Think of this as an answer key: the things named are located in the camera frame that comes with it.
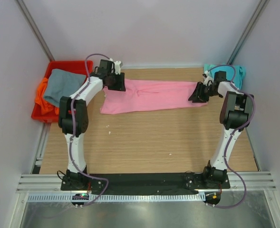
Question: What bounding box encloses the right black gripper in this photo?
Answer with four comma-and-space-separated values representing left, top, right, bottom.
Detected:
188, 82, 220, 103

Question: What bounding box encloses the pink t shirt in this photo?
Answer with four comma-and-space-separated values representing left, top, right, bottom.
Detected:
100, 79, 206, 114

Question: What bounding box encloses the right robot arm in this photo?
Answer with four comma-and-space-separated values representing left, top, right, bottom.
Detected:
188, 71, 255, 188

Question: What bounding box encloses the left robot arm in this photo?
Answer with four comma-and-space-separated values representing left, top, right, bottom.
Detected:
58, 58, 126, 190

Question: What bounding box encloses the red plastic bin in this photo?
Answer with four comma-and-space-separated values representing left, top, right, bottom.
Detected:
31, 61, 93, 123

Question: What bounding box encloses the teal folded t shirt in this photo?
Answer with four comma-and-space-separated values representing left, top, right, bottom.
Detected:
203, 64, 246, 90

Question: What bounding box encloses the grey t shirt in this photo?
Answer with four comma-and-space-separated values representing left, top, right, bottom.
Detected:
43, 69, 86, 107

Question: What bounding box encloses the orange t shirt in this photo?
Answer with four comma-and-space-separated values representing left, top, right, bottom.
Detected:
35, 77, 59, 115

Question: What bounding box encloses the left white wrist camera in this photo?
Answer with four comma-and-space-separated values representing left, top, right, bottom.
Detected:
111, 61, 123, 75

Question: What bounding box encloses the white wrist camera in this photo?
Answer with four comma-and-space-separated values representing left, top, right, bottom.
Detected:
203, 70, 214, 86
111, 61, 123, 75

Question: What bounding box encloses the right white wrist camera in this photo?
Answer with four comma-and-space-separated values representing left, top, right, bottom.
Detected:
203, 70, 214, 86

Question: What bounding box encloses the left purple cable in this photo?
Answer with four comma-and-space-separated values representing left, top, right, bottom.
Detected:
68, 53, 109, 206

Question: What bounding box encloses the purple cable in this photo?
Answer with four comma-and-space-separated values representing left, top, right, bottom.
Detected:
203, 64, 257, 209
68, 53, 109, 206

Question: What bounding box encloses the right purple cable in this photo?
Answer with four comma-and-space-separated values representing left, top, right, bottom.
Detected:
203, 64, 257, 209

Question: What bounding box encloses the right corner metal post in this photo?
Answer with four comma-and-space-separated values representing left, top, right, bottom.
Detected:
226, 0, 270, 65

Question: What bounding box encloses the corner metal post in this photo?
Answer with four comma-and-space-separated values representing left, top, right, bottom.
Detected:
226, 0, 270, 65
15, 0, 55, 61

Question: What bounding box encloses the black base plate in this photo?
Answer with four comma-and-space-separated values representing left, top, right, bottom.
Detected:
60, 171, 231, 191

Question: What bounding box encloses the left corner metal post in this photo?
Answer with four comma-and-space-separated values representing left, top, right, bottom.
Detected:
15, 0, 55, 61

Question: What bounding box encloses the slotted cable duct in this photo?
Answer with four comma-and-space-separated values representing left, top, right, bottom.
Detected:
28, 192, 206, 202

